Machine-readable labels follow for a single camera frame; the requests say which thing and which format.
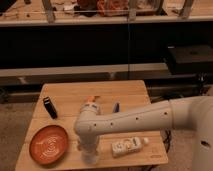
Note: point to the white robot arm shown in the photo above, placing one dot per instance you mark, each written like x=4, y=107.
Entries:
x=193, y=113

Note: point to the black eraser block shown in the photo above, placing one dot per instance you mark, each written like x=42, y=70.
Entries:
x=50, y=107

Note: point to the white ceramic cup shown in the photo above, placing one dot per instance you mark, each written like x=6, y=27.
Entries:
x=90, y=157

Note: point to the orange ceramic plate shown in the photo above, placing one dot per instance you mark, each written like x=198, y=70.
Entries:
x=49, y=144

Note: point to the orange toy carrot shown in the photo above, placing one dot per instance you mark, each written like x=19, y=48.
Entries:
x=92, y=98

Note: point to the blue marker pen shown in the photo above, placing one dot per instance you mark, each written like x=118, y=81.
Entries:
x=116, y=107

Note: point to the black box on shelf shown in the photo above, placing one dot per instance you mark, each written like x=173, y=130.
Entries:
x=190, y=59

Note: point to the wooden shelf with clutter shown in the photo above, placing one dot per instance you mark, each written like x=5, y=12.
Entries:
x=94, y=12

